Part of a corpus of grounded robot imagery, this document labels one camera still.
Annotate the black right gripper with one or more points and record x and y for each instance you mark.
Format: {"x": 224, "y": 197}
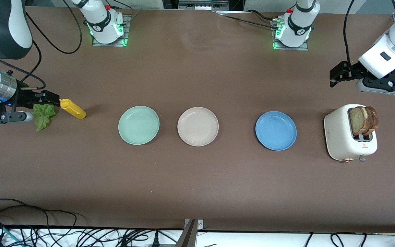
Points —
{"x": 23, "y": 96}

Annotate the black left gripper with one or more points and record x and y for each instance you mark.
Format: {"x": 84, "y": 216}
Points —
{"x": 352, "y": 69}

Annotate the green lettuce leaf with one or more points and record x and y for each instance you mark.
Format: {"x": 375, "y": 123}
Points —
{"x": 44, "y": 115}

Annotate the yellow squeeze bottle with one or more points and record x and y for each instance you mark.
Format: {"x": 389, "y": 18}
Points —
{"x": 74, "y": 109}

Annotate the light brown bread slice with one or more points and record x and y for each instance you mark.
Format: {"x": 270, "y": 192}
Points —
{"x": 357, "y": 120}

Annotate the dark crust bread slice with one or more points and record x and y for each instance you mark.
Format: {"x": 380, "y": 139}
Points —
{"x": 374, "y": 120}

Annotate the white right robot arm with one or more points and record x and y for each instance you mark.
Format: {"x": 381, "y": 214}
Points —
{"x": 5, "y": 34}

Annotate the mint green plate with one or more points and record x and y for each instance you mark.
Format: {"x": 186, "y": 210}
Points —
{"x": 138, "y": 125}

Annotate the blue plate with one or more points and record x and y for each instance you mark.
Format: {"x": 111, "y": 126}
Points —
{"x": 275, "y": 130}

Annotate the beige plate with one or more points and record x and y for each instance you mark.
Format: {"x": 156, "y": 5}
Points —
{"x": 198, "y": 126}

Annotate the cream white toaster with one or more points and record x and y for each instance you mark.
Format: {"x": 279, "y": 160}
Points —
{"x": 338, "y": 137}

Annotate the grey toaster lever knob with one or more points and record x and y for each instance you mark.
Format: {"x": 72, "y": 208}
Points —
{"x": 362, "y": 159}

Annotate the grey metal background equipment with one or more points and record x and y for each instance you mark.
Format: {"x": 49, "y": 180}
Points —
{"x": 202, "y": 4}

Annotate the black power plug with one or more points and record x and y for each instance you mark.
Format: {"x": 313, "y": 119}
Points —
{"x": 156, "y": 238}

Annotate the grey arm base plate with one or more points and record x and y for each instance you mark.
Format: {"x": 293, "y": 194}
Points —
{"x": 128, "y": 24}
{"x": 300, "y": 48}

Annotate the aluminium camera mount post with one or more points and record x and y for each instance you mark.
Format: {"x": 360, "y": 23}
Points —
{"x": 188, "y": 236}

